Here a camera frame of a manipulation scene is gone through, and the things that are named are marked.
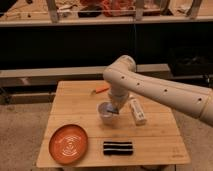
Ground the white ceramic cup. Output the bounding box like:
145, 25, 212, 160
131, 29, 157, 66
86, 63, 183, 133
97, 102, 115, 125

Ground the orange patterned plate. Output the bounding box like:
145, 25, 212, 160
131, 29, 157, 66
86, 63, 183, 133
49, 124, 88, 165

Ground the long wooden bench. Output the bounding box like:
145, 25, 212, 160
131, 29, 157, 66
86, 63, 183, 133
0, 64, 172, 87

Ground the white sponge with blue side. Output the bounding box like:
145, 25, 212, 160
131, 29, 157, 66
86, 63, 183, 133
107, 107, 119, 114

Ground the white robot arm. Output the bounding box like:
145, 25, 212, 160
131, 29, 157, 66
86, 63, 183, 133
103, 55, 213, 127

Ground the wooden table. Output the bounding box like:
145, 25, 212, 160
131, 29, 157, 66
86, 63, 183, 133
37, 81, 190, 168

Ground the black white striped cloth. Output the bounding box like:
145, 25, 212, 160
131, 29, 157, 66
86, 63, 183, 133
103, 141, 134, 155

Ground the white plastic bottle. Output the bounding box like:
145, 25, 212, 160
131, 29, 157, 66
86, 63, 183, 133
129, 96, 147, 126

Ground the orange toy carrot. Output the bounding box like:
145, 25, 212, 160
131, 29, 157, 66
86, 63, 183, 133
91, 87, 109, 94

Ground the hanging black cable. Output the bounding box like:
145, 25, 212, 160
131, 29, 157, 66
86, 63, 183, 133
132, 0, 139, 78

